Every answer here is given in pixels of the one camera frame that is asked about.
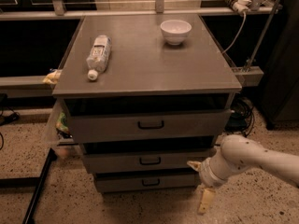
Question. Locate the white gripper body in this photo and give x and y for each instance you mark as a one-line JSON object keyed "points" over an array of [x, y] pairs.
{"points": [[206, 172]]}

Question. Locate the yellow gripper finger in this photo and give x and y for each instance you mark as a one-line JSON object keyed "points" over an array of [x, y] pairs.
{"points": [[207, 197], [196, 165]]}

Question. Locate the grey drawer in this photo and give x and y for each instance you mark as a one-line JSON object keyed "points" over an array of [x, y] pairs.
{"points": [[159, 179], [144, 161], [91, 129]]}

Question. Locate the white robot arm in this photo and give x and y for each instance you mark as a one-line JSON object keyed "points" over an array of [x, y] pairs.
{"points": [[236, 155]]}

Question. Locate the grey bottom drawer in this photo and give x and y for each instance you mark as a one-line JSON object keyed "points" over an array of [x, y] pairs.
{"points": [[159, 179]]}

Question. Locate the grey drawer cabinet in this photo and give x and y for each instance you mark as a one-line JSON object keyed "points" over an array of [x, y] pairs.
{"points": [[146, 76]]}

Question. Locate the grey top drawer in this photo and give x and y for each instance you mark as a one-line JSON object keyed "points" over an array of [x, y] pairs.
{"points": [[91, 129]]}

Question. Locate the white ceramic bowl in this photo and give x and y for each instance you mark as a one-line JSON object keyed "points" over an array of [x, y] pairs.
{"points": [[175, 31]]}

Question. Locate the clear plastic storage bin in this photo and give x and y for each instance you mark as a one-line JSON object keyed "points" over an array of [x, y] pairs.
{"points": [[53, 138]]}

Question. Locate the clear plastic water bottle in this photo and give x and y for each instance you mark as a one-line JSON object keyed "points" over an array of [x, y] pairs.
{"points": [[97, 61]]}

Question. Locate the white power strip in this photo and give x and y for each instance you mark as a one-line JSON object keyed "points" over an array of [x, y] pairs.
{"points": [[239, 6]]}

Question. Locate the yellow snack bag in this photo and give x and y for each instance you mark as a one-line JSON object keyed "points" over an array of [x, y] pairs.
{"points": [[53, 77]]}

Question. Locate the black floor frame bar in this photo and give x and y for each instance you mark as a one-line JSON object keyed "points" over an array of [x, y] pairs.
{"points": [[29, 216]]}

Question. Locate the grey metal shelf rail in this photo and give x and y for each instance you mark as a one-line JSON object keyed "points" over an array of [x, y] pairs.
{"points": [[25, 87]]}

